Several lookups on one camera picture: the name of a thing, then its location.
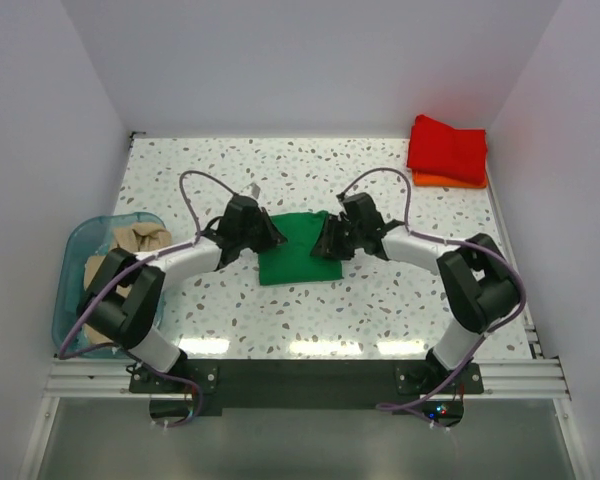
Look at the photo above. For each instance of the beige crumpled t shirt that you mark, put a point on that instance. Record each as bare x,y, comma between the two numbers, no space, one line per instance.
138,237

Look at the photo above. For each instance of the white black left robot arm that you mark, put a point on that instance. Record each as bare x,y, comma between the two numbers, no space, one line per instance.
122,299

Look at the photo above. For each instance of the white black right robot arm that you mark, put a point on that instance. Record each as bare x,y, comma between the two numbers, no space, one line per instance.
483,290

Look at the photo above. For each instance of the red folded t shirt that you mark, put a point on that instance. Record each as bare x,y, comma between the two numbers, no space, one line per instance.
439,149

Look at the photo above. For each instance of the clear blue plastic bin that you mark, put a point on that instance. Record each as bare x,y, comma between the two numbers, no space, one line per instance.
92,237

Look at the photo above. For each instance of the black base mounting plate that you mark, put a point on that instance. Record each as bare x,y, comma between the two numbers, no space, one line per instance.
208,387

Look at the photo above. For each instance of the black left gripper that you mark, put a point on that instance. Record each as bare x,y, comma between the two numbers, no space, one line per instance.
272,236

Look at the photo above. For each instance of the orange folded t shirt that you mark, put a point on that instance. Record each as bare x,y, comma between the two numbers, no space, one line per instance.
428,180

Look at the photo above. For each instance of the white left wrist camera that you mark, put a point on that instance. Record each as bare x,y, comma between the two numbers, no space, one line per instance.
253,191

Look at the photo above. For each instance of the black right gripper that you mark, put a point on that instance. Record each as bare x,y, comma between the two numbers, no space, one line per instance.
327,245

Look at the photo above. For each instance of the green t shirt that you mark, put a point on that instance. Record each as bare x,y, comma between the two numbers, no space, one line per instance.
292,262

